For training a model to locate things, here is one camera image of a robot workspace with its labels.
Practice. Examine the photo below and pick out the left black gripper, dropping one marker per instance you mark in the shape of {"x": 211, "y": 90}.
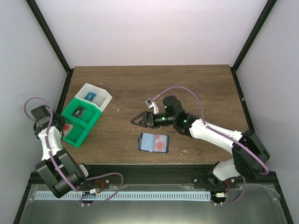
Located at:
{"x": 60, "y": 119}

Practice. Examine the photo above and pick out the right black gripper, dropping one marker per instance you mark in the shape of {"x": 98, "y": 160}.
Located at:
{"x": 149, "y": 119}

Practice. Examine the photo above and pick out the blue card holder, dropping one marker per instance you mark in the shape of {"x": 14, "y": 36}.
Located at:
{"x": 146, "y": 143}

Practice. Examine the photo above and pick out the red circle card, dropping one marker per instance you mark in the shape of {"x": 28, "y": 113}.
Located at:
{"x": 161, "y": 142}

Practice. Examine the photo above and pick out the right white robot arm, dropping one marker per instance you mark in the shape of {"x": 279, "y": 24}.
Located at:
{"x": 249, "y": 154}

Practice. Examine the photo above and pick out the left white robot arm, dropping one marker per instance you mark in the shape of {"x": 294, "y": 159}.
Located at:
{"x": 57, "y": 168}

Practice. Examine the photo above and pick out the red white card in bin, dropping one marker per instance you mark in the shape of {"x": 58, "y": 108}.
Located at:
{"x": 67, "y": 129}

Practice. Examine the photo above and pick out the black VIP card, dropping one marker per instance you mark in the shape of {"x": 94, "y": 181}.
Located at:
{"x": 78, "y": 112}

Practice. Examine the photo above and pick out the blue card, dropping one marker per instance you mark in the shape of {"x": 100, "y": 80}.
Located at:
{"x": 90, "y": 96}

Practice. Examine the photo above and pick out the green bin upper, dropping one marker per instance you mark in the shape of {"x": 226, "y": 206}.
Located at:
{"x": 90, "y": 116}

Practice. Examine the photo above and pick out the green bin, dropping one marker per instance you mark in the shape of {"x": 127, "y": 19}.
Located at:
{"x": 78, "y": 133}
{"x": 90, "y": 116}

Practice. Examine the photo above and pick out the green bin lower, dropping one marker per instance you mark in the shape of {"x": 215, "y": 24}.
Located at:
{"x": 78, "y": 133}

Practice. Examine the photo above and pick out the white plastic bin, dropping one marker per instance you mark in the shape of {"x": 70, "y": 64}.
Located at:
{"x": 102, "y": 99}

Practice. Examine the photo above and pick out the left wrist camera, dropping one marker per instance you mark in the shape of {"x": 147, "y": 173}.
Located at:
{"x": 41, "y": 115}

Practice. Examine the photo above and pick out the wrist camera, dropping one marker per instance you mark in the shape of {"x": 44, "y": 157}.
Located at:
{"x": 151, "y": 104}
{"x": 41, "y": 115}

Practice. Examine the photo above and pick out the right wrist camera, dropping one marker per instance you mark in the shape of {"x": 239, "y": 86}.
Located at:
{"x": 151, "y": 104}

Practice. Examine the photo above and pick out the black aluminium front rail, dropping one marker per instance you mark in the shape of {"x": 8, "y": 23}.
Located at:
{"x": 197, "y": 175}

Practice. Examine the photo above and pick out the light blue slotted cable duct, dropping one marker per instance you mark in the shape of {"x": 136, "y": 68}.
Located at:
{"x": 140, "y": 196}

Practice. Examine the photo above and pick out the left black frame post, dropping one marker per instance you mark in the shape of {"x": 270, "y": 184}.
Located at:
{"x": 48, "y": 33}

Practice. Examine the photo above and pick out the black frame post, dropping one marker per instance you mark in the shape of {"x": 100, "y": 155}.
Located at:
{"x": 254, "y": 33}
{"x": 48, "y": 33}

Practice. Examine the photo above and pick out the right black frame post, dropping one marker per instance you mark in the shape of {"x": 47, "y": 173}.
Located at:
{"x": 254, "y": 33}

